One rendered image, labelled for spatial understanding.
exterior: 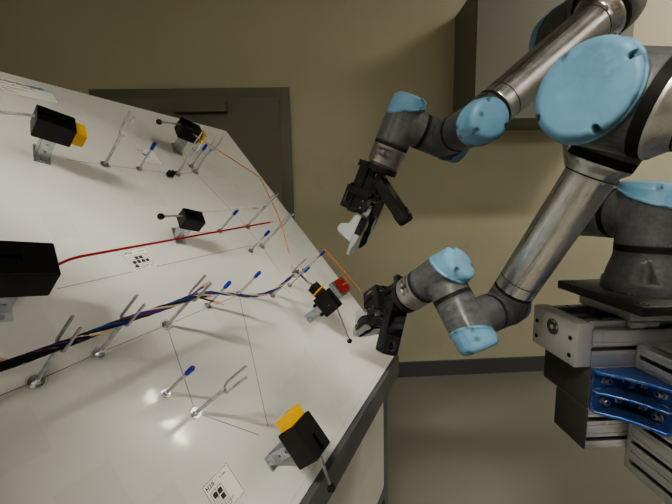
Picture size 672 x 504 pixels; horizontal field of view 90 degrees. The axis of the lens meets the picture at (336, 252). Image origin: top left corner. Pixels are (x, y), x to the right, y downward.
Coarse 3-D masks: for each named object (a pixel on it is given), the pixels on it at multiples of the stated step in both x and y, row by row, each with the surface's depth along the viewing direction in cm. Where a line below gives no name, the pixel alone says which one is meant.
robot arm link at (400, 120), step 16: (400, 96) 68; (416, 96) 68; (400, 112) 68; (416, 112) 68; (384, 128) 71; (400, 128) 69; (416, 128) 69; (384, 144) 71; (400, 144) 70; (416, 144) 72
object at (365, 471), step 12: (372, 432) 100; (360, 444) 91; (372, 444) 101; (360, 456) 91; (372, 456) 101; (348, 468) 84; (360, 468) 92; (372, 468) 102; (348, 480) 84; (360, 480) 92; (372, 480) 102; (336, 492) 77; (348, 492) 84; (360, 492) 92; (372, 492) 103
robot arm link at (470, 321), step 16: (464, 288) 61; (448, 304) 61; (464, 304) 60; (480, 304) 62; (496, 304) 63; (448, 320) 61; (464, 320) 59; (480, 320) 59; (496, 320) 62; (464, 336) 59; (480, 336) 58; (496, 336) 59; (464, 352) 59
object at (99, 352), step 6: (138, 294) 43; (132, 300) 43; (126, 306) 44; (144, 306) 43; (138, 312) 43; (132, 318) 44; (126, 324) 45; (114, 330) 46; (114, 336) 47; (108, 342) 47; (96, 348) 49; (102, 348) 48; (96, 354) 48; (102, 354) 49
